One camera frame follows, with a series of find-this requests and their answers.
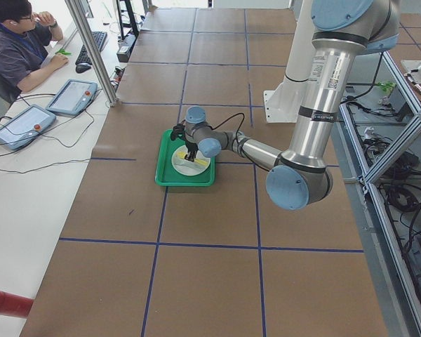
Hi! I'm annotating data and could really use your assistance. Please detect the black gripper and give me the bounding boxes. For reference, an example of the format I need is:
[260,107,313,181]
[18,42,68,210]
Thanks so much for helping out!
[185,140,197,162]

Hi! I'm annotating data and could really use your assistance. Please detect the yellow plastic spoon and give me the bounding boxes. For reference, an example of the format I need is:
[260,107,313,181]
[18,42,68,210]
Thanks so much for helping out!
[177,152,210,167]

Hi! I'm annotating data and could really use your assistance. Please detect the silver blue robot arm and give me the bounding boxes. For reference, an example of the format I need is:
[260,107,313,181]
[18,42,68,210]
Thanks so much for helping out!
[182,1,401,210]

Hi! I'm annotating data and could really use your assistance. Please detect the pale green plastic fork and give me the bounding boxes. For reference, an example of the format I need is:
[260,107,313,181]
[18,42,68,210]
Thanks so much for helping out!
[174,161,207,170]

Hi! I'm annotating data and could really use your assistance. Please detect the white round plate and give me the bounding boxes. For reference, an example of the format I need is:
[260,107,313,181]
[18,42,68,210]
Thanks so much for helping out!
[171,145,211,176]

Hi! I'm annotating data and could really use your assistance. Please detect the green plastic tray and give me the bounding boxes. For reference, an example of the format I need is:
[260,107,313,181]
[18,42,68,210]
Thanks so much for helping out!
[155,129,215,187]

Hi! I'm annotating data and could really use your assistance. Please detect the black power strip box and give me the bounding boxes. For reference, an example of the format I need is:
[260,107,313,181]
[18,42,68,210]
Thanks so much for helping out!
[116,34,136,63]

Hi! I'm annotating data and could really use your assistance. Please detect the far blue teach pendant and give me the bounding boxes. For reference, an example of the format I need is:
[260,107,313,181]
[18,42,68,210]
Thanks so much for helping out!
[46,79,98,116]

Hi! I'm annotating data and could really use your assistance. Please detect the blue teach pendant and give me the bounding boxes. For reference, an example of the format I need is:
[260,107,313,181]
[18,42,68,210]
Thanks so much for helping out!
[46,79,98,116]
[0,105,56,150]

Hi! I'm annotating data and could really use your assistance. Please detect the black computer mouse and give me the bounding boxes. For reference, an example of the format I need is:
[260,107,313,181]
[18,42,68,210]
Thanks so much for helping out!
[75,63,92,74]

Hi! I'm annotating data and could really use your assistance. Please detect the black keyboard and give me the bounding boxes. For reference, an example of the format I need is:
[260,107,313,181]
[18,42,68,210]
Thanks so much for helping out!
[74,31,109,66]

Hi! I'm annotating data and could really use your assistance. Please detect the green scissors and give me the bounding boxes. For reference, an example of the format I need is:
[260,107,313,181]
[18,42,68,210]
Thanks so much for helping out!
[55,48,71,56]

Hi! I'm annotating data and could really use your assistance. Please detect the near blue teach pendant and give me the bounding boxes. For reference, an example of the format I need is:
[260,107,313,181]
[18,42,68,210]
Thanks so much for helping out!
[0,105,56,150]

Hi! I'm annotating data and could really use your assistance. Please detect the seated person in grey shirt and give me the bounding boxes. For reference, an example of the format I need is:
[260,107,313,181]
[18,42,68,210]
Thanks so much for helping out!
[0,1,69,100]

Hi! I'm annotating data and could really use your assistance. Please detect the red cylinder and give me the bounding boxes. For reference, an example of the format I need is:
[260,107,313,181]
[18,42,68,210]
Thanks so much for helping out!
[0,291,34,319]

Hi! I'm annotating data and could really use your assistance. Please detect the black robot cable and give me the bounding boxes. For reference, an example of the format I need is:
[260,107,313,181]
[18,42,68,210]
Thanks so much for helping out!
[171,112,246,142]

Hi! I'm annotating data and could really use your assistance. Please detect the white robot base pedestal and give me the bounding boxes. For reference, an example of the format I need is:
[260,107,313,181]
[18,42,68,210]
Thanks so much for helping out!
[264,0,315,123]

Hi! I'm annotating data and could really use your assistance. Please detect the aluminium frame post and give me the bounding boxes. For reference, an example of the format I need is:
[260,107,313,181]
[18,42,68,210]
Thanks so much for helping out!
[65,0,119,107]

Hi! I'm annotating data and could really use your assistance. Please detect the aluminium frame rack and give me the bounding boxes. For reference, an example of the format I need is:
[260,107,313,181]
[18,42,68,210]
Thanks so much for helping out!
[337,44,421,336]

